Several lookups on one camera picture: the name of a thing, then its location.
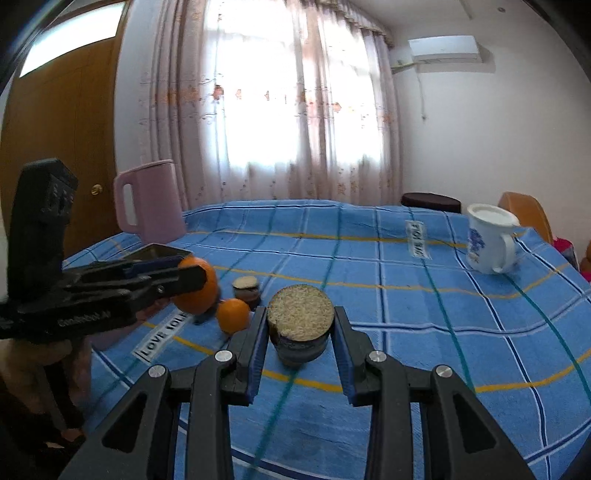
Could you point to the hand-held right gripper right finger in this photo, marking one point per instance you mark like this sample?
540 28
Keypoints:
345 369

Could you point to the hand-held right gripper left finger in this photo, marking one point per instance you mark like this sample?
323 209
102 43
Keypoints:
256 369

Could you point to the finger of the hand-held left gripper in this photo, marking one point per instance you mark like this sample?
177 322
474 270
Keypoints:
147 267
175 282

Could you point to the pink tin box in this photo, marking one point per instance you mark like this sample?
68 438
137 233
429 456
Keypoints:
159 251

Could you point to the large orange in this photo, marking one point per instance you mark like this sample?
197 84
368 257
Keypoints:
198 302

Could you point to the small orange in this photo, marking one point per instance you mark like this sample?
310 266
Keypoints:
233 316

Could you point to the pink electric kettle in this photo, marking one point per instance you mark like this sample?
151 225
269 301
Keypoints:
157 203

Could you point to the brass door knob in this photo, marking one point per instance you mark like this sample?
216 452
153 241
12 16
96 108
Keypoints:
96 190

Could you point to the blue plaid blanket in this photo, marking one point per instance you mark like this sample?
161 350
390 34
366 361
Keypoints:
369 258

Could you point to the brown wooden door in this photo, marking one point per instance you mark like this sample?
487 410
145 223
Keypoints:
69 115

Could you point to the white mug with blue print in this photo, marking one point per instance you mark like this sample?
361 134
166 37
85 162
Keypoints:
485 244

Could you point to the dark round stool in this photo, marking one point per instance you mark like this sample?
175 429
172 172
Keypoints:
431 202

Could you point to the pink floral curtain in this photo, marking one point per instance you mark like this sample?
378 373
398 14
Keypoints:
277 115

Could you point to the transom window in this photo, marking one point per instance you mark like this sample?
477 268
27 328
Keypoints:
69 37

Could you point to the orange wooden chair back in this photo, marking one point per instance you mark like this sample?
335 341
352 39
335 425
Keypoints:
531 212

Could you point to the pink cloth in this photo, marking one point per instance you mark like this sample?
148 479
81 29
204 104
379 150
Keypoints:
570 251

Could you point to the white air conditioner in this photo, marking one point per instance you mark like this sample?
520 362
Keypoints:
443 48

